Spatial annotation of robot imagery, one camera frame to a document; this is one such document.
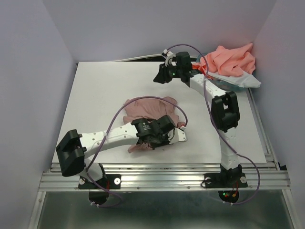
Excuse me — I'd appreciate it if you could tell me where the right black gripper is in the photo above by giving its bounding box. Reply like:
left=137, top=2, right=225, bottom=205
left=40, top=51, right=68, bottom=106
left=152, top=62, right=182, bottom=84

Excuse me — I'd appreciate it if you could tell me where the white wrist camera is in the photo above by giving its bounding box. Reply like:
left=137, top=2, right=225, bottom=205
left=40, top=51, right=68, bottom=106
left=161, top=49, right=176, bottom=66
left=169, top=128, right=187, bottom=144

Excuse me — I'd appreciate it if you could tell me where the white light blue cloth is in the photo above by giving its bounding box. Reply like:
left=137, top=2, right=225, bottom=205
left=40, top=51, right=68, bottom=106
left=208, top=71, right=261, bottom=88

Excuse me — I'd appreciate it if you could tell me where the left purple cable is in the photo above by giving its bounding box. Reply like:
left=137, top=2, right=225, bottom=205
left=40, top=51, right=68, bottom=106
left=84, top=95, right=189, bottom=208

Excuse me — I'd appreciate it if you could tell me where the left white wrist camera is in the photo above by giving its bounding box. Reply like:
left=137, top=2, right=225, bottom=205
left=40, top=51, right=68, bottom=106
left=169, top=128, right=187, bottom=144

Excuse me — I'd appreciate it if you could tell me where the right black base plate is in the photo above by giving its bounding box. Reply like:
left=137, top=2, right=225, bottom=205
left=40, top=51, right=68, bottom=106
left=201, top=172, right=248, bottom=205

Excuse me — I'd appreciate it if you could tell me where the dusty pink skirt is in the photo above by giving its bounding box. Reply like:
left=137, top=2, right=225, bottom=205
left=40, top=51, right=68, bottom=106
left=122, top=95, right=180, bottom=154

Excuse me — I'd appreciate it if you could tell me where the aluminium rail frame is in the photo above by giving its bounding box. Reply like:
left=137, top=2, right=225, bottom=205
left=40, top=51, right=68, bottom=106
left=29, top=85, right=298, bottom=229

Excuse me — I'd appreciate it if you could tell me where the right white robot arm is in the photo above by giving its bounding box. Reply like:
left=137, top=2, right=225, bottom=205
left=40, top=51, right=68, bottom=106
left=153, top=49, right=242, bottom=186

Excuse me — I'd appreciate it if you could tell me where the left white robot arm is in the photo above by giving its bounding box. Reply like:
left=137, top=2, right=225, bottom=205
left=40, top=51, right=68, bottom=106
left=56, top=115, right=185, bottom=177

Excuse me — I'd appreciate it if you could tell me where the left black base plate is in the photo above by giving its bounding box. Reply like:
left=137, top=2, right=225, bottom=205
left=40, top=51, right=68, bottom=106
left=78, top=174, right=122, bottom=208

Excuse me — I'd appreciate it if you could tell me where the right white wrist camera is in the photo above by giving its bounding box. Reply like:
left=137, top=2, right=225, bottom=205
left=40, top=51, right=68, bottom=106
left=161, top=49, right=176, bottom=66

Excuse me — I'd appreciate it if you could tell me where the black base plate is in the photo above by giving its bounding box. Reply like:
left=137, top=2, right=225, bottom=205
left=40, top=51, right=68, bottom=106
left=201, top=172, right=248, bottom=205
left=78, top=174, right=122, bottom=208

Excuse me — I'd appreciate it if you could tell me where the light blue patterned bin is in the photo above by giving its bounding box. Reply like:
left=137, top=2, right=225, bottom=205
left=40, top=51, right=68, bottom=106
left=196, top=52, right=246, bottom=93

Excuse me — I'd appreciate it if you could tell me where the coral orange skirt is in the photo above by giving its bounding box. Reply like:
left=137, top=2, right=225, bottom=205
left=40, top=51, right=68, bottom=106
left=193, top=43, right=256, bottom=77

